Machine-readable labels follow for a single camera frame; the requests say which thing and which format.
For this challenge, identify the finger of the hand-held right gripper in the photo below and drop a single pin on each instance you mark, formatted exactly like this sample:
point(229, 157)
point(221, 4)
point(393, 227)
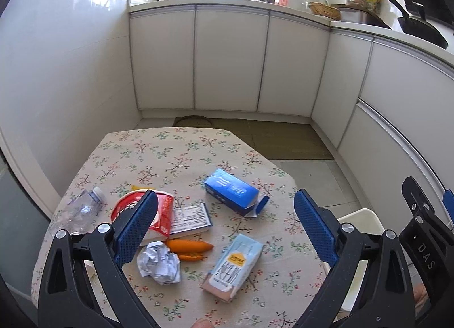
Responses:
point(449, 207)
point(415, 196)

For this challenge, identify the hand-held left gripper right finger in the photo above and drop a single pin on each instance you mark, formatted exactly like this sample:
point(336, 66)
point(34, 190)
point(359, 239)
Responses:
point(314, 228)

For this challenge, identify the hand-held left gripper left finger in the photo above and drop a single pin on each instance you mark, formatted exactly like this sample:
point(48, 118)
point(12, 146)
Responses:
point(136, 228)

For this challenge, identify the red instant noodle cup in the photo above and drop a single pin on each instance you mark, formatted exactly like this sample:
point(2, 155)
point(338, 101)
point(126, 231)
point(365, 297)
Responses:
point(163, 214)

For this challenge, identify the yellow snack packet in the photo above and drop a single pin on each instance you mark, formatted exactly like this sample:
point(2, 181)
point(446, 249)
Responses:
point(135, 187)

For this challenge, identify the white plastic bin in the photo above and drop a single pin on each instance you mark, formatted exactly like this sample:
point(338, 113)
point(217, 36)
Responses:
point(361, 218)

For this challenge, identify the orange carrot piece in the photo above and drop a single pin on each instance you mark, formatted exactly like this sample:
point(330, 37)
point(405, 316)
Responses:
point(188, 246)

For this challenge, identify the white printed box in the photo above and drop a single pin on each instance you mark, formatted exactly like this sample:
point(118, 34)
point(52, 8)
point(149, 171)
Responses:
point(191, 219)

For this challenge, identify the crushed clear plastic bottle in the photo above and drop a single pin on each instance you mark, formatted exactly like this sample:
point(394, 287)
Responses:
point(83, 209)

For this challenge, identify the light blue milk carton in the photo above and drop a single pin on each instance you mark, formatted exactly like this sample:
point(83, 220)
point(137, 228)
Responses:
point(232, 267)

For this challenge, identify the blue paper carton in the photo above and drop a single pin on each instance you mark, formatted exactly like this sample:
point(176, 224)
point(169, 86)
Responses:
point(230, 189)

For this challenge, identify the person's right hand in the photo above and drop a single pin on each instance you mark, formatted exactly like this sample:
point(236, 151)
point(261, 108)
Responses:
point(422, 298)

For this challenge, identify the floral tablecloth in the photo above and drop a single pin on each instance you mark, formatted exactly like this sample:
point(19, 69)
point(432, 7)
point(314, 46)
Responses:
point(170, 161)

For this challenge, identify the woven green floor mat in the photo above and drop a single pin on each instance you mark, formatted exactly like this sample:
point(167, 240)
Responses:
point(283, 140)

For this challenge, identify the round woven mat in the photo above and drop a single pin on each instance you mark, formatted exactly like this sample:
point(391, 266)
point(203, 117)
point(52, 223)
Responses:
point(193, 121)

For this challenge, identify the black wok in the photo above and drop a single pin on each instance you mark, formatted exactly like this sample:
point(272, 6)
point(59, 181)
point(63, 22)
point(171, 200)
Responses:
point(422, 28)

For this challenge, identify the white kitchen cabinet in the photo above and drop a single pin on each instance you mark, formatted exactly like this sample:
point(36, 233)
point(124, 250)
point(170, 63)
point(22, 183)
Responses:
point(230, 61)

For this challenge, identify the woven basket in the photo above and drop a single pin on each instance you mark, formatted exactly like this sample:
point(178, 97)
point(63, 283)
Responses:
point(324, 10)

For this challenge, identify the white countertop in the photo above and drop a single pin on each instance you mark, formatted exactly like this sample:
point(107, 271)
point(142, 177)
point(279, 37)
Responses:
point(230, 1)

